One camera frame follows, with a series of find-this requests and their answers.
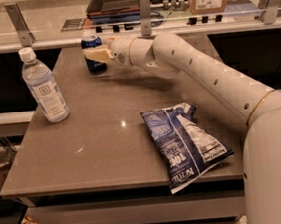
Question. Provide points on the clear plastic water bottle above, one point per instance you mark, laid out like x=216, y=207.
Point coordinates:
x=41, y=82

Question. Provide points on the dark laptop stack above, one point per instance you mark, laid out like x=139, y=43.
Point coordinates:
x=101, y=13

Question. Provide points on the left metal glass bracket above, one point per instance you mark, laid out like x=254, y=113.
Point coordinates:
x=23, y=32

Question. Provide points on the blue pepsi can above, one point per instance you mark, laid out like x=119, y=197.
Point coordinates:
x=91, y=39

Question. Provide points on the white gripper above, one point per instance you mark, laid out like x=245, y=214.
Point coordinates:
x=119, y=51

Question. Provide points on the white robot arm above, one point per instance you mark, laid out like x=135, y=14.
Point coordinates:
x=258, y=105

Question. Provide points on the middle metal glass bracket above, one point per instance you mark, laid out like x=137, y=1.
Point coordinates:
x=145, y=17

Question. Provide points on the blue chip bag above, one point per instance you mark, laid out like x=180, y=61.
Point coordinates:
x=188, y=150

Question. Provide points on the grey table drawer base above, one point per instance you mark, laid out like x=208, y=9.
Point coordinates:
x=212, y=202

